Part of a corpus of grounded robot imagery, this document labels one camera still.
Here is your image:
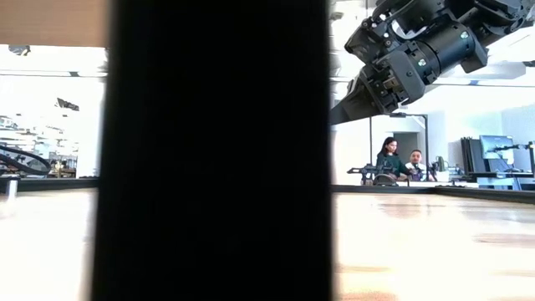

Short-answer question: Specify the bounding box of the black aluminium table frame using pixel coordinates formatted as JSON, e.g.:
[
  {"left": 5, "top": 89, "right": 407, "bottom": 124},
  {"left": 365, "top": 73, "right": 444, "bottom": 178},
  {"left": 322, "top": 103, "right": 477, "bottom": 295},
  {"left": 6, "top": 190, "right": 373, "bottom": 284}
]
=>
[{"left": 0, "top": 177, "right": 535, "bottom": 205}]

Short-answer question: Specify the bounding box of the black gantry frame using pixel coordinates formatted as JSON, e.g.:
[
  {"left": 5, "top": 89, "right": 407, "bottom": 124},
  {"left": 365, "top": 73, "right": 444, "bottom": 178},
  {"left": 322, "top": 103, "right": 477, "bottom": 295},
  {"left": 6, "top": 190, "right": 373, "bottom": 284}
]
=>
[{"left": 368, "top": 111, "right": 430, "bottom": 181}]

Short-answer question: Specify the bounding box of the person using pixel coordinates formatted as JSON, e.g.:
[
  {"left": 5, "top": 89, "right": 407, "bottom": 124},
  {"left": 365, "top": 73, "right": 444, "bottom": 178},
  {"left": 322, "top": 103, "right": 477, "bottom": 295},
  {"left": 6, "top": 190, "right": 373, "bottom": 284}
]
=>
[
  {"left": 404, "top": 149, "right": 428, "bottom": 182},
  {"left": 375, "top": 136, "right": 413, "bottom": 182}
]

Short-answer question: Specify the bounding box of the black cable loop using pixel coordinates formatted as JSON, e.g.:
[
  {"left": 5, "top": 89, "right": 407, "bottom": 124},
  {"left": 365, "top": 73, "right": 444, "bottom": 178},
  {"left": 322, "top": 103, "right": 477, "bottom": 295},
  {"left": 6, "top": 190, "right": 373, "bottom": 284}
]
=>
[{"left": 0, "top": 144, "right": 53, "bottom": 177}]

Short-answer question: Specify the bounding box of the blue-grey desk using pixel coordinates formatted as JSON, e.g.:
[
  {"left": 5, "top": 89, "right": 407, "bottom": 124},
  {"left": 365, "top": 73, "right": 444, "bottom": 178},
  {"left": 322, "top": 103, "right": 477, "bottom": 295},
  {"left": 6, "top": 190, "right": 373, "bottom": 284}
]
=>
[{"left": 467, "top": 171, "right": 535, "bottom": 191}]

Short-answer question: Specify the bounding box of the grey door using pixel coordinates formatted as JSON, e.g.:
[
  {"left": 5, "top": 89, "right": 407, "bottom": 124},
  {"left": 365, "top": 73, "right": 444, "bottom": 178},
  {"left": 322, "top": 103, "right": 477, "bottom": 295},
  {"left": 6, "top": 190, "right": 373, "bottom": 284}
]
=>
[{"left": 393, "top": 131, "right": 419, "bottom": 154}]

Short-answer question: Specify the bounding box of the wooden shelf with black frame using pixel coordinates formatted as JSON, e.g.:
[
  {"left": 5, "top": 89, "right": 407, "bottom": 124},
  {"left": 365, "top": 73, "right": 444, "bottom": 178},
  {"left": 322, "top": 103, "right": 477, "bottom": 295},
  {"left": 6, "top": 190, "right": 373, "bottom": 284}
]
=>
[{"left": 0, "top": 0, "right": 334, "bottom": 301}]

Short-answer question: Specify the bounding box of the black curved mount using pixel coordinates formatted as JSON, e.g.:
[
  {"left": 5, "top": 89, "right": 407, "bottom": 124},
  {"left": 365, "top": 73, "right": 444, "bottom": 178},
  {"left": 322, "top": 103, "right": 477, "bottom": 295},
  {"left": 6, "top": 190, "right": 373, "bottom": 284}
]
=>
[{"left": 372, "top": 174, "right": 399, "bottom": 187}]

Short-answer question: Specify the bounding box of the light blue monitor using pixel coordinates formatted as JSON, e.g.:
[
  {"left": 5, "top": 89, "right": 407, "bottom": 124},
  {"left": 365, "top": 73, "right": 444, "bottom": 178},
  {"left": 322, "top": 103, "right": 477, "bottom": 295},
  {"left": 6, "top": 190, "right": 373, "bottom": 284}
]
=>
[{"left": 479, "top": 134, "right": 516, "bottom": 166}]

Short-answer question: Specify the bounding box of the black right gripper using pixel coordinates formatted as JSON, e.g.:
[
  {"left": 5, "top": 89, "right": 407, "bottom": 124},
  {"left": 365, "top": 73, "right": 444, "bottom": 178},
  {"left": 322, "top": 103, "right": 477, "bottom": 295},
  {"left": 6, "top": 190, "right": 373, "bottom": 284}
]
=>
[{"left": 329, "top": 23, "right": 489, "bottom": 125}]

